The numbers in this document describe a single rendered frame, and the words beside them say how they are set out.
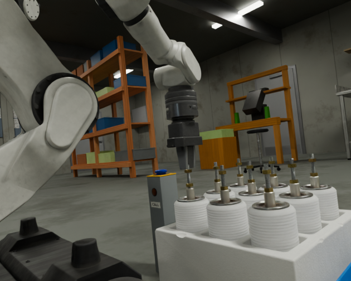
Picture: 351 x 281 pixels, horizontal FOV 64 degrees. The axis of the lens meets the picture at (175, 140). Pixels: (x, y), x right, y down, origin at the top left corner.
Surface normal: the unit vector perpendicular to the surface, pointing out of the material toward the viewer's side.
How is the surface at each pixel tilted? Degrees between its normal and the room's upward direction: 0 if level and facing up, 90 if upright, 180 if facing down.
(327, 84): 90
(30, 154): 111
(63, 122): 90
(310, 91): 90
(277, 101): 90
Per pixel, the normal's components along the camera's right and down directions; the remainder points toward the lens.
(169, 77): -0.48, 0.01
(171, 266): -0.74, 0.05
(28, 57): 0.67, -0.10
